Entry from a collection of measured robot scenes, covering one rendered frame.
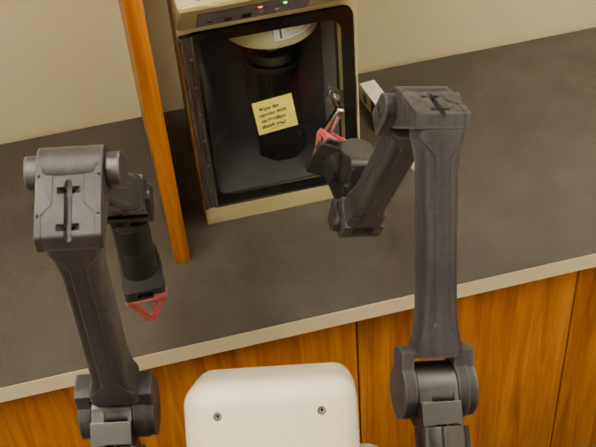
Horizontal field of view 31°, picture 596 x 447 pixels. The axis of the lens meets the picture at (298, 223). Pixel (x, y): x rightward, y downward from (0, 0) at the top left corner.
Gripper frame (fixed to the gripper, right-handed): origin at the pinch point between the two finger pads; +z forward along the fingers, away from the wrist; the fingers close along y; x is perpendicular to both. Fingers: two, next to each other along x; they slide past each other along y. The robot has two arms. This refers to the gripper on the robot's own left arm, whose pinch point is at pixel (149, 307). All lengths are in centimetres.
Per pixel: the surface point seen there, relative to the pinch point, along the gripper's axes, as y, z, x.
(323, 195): 34, 14, -38
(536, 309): 7, 32, -74
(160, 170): 24.7, -7.9, -6.7
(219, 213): 33.8, 13.1, -16.6
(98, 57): 77, 0, 1
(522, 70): 63, 16, -93
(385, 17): 77, 4, -64
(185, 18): 25.0, -37.6, -15.4
